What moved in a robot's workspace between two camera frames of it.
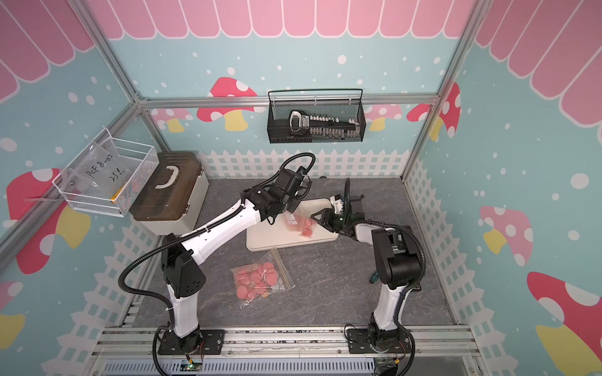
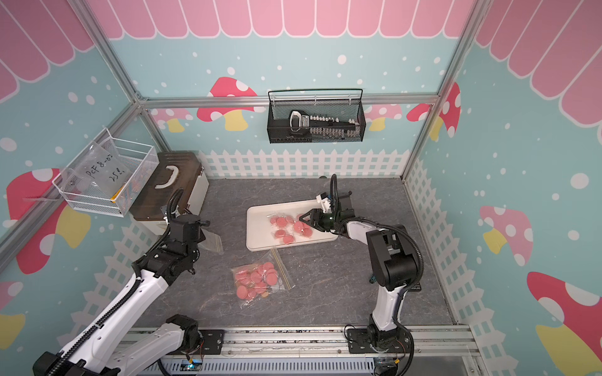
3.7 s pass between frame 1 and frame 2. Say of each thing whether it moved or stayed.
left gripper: moved
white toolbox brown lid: stayed
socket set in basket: stayed
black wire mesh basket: stayed
